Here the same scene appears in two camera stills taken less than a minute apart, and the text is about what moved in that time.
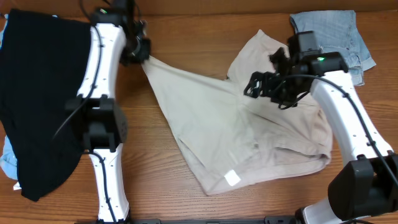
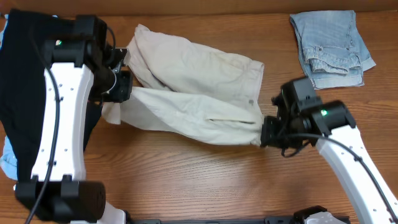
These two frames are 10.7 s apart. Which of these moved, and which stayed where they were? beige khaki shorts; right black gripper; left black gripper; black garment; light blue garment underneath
Moved: left black gripper; beige khaki shorts; right black gripper
Stayed: black garment; light blue garment underneath
